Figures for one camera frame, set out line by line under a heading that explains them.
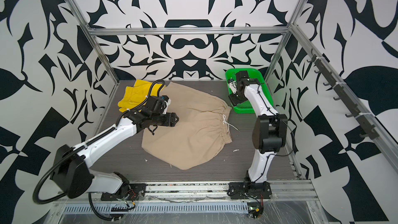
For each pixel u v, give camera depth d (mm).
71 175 405
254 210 709
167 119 729
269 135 505
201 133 932
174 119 746
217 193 748
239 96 774
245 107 830
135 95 1080
